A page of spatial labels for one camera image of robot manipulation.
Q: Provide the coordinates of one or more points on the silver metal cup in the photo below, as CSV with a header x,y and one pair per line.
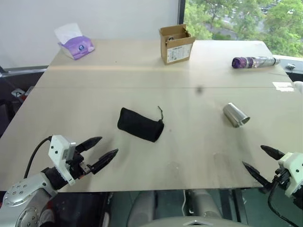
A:
x,y
233,114

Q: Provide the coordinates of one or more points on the open cardboard box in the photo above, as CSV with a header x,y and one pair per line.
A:
x,y
176,50

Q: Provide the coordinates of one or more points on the grey robot torso plate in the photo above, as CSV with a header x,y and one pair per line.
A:
x,y
191,222

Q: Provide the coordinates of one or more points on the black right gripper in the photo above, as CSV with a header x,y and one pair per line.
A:
x,y
280,180

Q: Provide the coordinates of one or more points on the purple patterned bottle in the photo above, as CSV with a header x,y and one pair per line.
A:
x,y
251,62

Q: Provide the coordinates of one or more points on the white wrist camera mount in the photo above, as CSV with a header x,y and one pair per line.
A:
x,y
293,170
58,151

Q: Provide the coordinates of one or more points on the black window frame post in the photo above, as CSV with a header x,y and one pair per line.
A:
x,y
181,19

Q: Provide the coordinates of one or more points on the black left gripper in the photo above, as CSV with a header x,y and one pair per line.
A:
x,y
75,166

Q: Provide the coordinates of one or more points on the purple tissue pack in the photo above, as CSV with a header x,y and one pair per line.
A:
x,y
78,46

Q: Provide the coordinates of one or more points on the grey rounded robot leg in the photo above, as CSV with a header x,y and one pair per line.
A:
x,y
143,205
206,203

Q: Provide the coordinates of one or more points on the small metal window fitting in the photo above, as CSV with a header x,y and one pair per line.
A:
x,y
290,66

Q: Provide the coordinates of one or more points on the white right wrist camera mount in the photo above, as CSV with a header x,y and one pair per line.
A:
x,y
293,170

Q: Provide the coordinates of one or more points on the white rounded object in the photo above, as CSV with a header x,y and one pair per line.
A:
x,y
299,86

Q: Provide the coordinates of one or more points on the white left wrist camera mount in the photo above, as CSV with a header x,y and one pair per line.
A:
x,y
58,151

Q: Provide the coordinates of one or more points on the white tape patch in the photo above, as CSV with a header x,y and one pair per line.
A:
x,y
282,86

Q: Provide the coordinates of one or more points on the white and red object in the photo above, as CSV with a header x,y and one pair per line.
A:
x,y
20,94

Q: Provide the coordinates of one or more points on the black fabric pouch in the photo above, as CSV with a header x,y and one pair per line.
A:
x,y
139,125

